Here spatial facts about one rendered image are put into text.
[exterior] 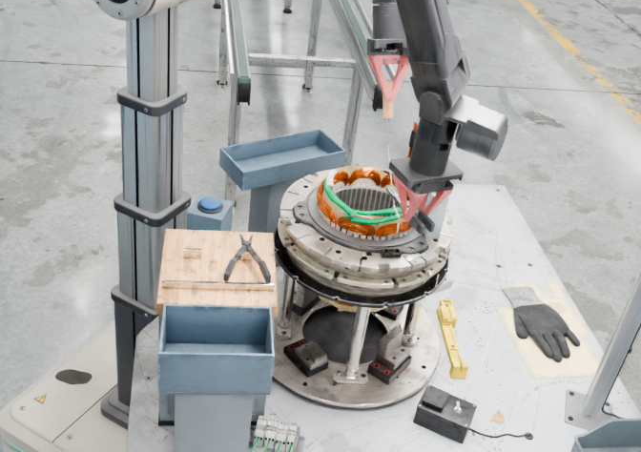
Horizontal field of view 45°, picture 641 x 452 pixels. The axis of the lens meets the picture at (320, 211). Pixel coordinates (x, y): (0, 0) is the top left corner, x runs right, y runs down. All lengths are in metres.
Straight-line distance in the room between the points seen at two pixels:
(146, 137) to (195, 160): 2.08
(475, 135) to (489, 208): 1.01
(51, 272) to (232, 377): 1.90
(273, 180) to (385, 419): 0.53
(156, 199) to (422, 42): 0.79
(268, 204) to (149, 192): 0.25
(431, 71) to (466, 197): 1.11
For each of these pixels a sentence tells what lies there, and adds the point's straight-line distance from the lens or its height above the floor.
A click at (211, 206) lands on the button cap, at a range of 1.50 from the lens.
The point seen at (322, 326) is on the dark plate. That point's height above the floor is 0.78.
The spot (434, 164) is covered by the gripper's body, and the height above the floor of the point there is 1.31.
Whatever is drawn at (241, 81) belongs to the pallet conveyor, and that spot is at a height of 0.75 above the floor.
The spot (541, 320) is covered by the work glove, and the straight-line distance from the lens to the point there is 1.78.
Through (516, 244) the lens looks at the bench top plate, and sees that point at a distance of 2.03.
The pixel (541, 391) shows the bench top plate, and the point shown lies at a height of 0.78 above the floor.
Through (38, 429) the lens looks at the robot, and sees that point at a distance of 2.16.
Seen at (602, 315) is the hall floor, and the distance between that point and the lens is 3.24.
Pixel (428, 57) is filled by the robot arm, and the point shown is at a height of 1.49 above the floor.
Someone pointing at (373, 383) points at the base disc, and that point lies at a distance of 1.52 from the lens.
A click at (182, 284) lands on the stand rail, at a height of 1.07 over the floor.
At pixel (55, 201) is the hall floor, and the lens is 3.41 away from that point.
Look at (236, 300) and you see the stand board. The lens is 1.25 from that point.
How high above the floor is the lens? 1.88
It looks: 34 degrees down
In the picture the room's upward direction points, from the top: 8 degrees clockwise
